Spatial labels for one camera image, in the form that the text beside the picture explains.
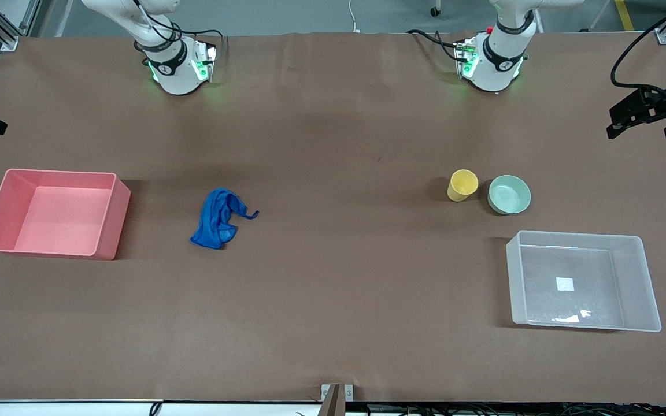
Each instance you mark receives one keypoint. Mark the mint green bowl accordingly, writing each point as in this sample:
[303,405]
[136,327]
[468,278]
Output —
[509,194]

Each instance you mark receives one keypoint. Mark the yellow plastic cup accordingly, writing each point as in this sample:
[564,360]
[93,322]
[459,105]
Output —
[461,186]

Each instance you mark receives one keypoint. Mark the blue cloth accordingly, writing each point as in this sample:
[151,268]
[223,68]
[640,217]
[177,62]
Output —
[217,222]

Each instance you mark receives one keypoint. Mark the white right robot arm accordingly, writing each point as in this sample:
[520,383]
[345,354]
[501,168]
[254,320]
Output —
[180,78]

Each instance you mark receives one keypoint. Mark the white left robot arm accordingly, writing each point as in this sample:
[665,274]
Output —
[495,72]

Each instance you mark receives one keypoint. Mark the pink plastic box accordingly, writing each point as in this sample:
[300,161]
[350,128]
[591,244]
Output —
[55,214]

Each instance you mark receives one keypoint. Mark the clear plastic box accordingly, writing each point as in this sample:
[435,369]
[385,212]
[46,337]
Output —
[581,283]

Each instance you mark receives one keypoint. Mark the white square label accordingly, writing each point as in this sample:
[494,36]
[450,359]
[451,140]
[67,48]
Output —
[565,283]

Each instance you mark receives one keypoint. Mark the brown paper table cover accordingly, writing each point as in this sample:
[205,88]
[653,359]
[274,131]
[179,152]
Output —
[333,242]

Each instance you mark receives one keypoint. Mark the grey metal camera bracket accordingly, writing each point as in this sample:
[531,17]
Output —
[336,398]

